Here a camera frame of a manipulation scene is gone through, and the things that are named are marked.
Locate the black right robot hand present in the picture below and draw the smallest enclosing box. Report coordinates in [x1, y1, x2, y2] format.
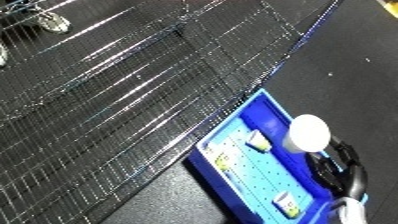
[303, 136, 370, 201]

